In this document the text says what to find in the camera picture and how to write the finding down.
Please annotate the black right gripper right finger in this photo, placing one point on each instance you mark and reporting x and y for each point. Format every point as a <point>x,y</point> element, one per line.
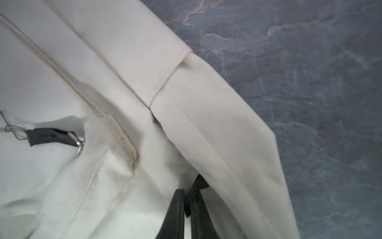
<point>201,223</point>

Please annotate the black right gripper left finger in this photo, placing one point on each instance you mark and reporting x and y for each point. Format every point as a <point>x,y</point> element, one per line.
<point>173,224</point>

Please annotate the cream canvas backpack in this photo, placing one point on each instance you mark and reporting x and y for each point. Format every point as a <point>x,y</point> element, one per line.
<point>105,113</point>

